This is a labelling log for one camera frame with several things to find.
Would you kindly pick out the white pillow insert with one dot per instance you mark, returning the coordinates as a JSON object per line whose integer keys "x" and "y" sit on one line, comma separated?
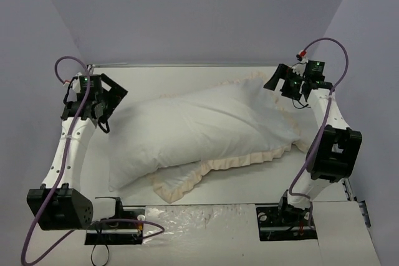
{"x": 146, "y": 136}

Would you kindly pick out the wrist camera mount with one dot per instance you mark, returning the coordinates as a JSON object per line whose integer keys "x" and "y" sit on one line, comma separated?
{"x": 73, "y": 83}
{"x": 299, "y": 68}

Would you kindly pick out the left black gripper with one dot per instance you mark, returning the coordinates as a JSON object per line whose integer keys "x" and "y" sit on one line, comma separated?
{"x": 110, "y": 98}

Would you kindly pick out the white pillowcase with cream ruffle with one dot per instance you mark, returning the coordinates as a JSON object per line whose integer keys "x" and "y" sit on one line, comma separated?
{"x": 239, "y": 123}

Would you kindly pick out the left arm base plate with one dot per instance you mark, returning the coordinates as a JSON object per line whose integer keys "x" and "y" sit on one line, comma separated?
{"x": 118, "y": 233}

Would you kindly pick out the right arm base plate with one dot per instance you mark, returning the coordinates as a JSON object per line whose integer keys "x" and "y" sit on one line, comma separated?
{"x": 273, "y": 227}

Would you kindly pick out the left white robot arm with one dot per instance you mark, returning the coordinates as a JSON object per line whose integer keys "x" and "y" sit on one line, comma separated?
{"x": 58, "y": 203}

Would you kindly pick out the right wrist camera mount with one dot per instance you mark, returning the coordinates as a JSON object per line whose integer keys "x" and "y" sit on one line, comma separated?
{"x": 299, "y": 68}

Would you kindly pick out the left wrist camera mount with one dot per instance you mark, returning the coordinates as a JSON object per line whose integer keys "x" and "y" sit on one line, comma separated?
{"x": 73, "y": 83}

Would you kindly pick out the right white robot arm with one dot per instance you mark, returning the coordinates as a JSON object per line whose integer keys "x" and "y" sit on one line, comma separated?
{"x": 333, "y": 153}

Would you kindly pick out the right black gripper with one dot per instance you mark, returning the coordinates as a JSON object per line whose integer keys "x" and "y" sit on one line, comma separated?
{"x": 287, "y": 78}

